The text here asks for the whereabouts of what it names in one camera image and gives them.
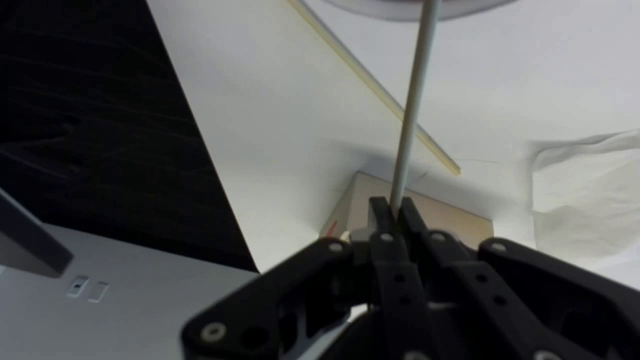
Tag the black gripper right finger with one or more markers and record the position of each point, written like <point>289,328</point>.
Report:
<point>533,301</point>

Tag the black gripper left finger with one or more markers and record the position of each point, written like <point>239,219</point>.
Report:
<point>300,301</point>

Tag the thin wooden stick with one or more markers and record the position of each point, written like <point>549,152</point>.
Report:
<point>347,55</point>
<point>415,100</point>

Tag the white bowl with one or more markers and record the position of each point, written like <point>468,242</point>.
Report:
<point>401,9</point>

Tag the open wooden tray box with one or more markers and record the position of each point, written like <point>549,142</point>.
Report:
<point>446,217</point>

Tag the white floor outlet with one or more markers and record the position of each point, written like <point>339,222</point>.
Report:
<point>87,289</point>

